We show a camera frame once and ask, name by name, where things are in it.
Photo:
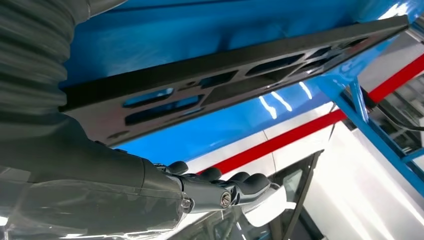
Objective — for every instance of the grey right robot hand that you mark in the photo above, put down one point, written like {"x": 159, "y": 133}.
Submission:
{"x": 82, "y": 185}

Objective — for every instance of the blue metal shelf rack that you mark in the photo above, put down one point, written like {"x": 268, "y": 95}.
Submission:
{"x": 198, "y": 30}

